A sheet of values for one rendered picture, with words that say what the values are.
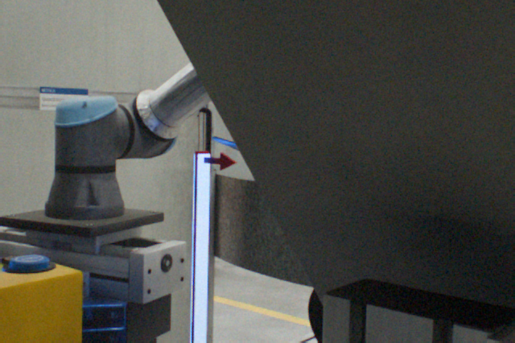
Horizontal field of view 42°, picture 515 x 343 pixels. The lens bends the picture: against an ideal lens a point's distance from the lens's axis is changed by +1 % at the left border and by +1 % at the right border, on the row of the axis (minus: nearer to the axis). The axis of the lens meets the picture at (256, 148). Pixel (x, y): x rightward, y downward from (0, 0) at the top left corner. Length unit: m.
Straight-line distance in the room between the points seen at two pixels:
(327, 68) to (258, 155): 0.10
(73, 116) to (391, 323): 1.03
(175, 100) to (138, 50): 1.42
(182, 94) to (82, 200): 0.28
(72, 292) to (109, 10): 1.99
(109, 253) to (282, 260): 1.63
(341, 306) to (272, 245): 2.51
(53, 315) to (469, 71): 0.55
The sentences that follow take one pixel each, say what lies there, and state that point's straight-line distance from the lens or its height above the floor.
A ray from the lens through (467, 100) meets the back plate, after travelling 0.32.
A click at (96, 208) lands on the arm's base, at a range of 1.30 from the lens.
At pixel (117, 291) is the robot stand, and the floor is 0.92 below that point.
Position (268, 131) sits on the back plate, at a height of 1.23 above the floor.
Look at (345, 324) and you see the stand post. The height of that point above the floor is 1.14.
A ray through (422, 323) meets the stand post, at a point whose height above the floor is 1.15.
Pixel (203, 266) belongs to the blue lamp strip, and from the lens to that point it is 0.93.
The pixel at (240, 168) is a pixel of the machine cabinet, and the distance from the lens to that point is 10.76.
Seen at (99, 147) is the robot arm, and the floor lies 1.17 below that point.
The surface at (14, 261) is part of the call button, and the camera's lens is 0.77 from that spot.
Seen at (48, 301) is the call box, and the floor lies 1.05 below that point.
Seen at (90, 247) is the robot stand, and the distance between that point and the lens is 1.29.
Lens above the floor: 1.24
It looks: 3 degrees down
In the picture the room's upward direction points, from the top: 1 degrees clockwise
